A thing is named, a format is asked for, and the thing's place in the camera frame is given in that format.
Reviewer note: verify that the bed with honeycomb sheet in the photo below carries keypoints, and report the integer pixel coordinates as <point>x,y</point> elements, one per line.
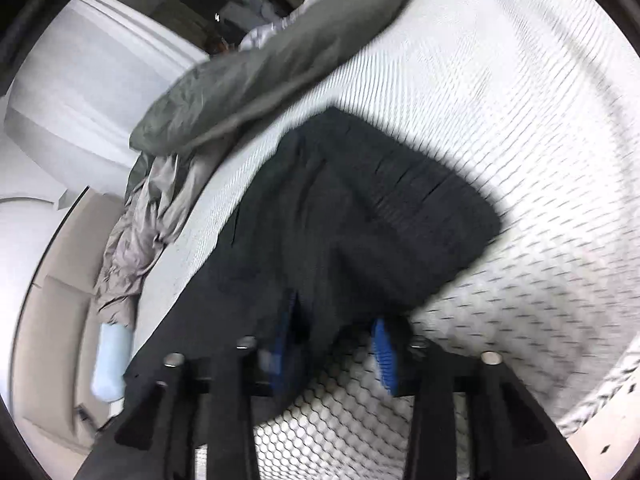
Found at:
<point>500,85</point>

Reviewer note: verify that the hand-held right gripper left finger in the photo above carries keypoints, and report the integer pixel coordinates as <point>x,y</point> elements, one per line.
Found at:
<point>281,347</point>

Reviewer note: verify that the light blue pillow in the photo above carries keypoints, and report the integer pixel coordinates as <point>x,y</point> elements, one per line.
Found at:
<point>111,360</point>

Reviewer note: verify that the black pants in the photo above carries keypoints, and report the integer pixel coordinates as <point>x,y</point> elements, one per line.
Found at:
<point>350,210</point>

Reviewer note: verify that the white curtain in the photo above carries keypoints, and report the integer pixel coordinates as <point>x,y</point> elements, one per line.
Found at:
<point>90,85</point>

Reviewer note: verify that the grey two-tone duvet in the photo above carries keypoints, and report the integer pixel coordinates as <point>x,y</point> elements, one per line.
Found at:
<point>280,60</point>

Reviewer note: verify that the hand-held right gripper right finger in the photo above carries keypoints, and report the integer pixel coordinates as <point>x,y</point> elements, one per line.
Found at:
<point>385,360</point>

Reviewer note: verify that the beige padded headboard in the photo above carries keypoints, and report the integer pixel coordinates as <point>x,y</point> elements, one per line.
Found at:
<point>55,310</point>

